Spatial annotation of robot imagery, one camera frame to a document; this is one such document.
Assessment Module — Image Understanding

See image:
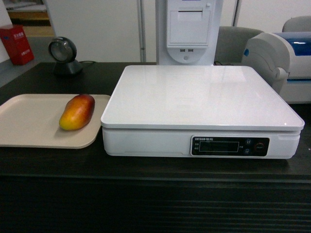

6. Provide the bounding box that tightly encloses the black barcode scanner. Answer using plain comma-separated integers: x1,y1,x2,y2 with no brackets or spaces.
49,37,83,76

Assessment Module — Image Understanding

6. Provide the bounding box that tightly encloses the beige plastic tray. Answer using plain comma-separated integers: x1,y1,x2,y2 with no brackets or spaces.
0,94,110,149

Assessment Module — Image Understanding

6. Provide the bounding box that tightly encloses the red fire extinguisher box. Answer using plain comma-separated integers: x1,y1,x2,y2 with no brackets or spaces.
0,25,34,66

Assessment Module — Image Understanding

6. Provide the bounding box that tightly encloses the grey chair far right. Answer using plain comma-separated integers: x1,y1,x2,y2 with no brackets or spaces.
282,16,311,32

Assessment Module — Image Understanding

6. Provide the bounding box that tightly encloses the white blue label printer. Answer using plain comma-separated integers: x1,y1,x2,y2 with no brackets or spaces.
242,32,311,104

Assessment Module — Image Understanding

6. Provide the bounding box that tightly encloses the black slatted checkout counter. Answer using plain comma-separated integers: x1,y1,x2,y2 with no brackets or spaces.
0,62,311,233

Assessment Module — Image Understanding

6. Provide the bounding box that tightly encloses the grey chair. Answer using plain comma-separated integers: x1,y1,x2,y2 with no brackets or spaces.
214,26,263,65
282,16,311,32

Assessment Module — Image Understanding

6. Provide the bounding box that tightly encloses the red yellow mango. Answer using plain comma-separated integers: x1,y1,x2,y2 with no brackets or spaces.
59,94,95,131

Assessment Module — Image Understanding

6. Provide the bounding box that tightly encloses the white checkout scale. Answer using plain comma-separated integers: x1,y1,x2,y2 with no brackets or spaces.
101,66,304,159

